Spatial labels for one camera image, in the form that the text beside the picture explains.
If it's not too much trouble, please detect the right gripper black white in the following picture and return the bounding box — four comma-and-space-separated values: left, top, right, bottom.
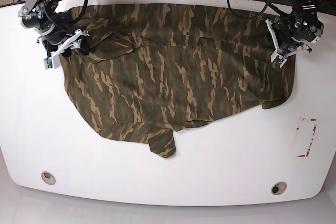
37, 29, 90, 59

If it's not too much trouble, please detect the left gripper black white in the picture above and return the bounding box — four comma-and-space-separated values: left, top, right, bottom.
265, 19, 312, 59

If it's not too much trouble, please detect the camouflage t-shirt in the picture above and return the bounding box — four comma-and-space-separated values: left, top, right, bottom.
60, 4, 295, 158

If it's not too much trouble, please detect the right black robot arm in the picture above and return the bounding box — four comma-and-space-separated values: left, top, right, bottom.
18, 0, 88, 60

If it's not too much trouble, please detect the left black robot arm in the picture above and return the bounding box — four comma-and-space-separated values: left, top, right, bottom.
265, 0, 324, 67

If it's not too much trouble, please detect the red tape rectangle marking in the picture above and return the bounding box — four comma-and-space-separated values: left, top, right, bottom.
293, 118, 317, 157

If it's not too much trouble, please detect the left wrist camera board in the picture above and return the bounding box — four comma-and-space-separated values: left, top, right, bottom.
270, 52, 287, 68

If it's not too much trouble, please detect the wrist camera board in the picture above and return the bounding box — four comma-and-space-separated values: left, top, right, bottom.
270, 52, 287, 68
44, 56, 61, 70

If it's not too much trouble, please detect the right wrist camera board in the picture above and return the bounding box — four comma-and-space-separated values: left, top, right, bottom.
44, 56, 61, 70

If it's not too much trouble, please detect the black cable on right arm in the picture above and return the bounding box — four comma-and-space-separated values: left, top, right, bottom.
52, 0, 89, 29

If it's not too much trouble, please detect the right table cable grommet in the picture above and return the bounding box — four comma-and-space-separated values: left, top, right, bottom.
271, 182, 287, 196

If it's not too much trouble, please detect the table cable grommet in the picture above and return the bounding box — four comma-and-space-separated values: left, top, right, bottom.
271, 182, 287, 196
41, 172, 56, 185

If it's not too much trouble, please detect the left table cable grommet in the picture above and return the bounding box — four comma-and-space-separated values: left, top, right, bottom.
41, 172, 56, 185

